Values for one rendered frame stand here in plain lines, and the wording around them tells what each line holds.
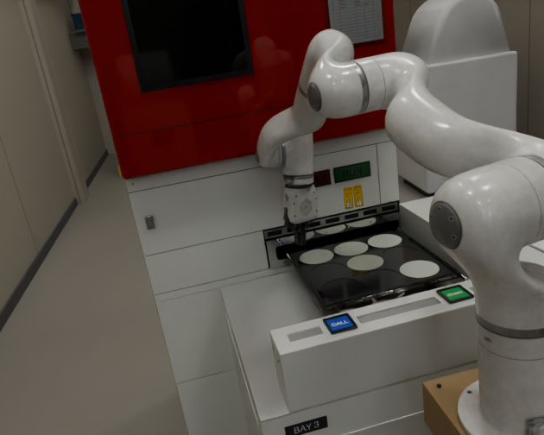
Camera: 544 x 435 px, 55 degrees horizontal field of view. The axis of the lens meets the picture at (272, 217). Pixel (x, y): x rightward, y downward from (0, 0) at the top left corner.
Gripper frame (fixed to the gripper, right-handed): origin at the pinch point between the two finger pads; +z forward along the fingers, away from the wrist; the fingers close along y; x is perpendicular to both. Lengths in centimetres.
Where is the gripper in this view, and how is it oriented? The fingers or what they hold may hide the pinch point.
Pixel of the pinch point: (300, 237)
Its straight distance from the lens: 148.6
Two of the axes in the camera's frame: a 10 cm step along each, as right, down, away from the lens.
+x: -6.5, -1.7, 7.4
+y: 7.6, -1.9, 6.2
